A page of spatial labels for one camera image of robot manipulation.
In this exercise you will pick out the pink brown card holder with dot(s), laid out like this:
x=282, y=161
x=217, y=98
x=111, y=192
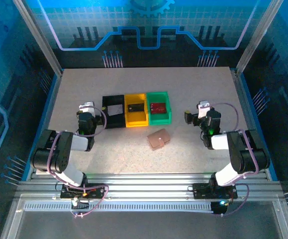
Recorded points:
x=157, y=139

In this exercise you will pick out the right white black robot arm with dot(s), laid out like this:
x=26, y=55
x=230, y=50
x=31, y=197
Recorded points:
x=248, y=154

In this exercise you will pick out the white credit card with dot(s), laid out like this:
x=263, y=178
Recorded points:
x=115, y=110

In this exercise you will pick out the red credit card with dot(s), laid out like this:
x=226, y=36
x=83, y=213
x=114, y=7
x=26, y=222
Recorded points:
x=158, y=108

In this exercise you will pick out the black credit card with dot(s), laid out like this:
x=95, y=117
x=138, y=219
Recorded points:
x=136, y=107

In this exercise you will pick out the black plastic bin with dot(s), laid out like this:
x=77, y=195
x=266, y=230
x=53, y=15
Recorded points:
x=116, y=99

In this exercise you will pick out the green plastic bin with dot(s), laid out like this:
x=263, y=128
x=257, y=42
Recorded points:
x=158, y=97

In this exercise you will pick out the yellow plastic bin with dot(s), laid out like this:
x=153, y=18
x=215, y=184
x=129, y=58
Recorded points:
x=136, y=99

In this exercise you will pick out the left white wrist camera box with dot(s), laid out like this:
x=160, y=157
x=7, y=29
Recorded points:
x=86, y=107

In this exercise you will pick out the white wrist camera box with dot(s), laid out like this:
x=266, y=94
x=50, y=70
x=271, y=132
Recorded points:
x=203, y=107
x=86, y=107

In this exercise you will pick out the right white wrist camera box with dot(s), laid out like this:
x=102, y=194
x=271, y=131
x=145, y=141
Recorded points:
x=203, y=107

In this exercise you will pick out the aluminium side rail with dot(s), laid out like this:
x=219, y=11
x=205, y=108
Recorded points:
x=44, y=124
x=248, y=112

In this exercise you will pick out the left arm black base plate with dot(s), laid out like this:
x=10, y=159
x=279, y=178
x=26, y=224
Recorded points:
x=97, y=190

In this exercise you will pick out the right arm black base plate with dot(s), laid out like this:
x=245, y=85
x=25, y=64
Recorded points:
x=198, y=190

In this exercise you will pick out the aluminium mounting rail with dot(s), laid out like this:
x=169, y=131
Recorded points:
x=146, y=186

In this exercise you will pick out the aluminium frame post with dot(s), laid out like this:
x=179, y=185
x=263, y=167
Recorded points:
x=38, y=37
x=257, y=37

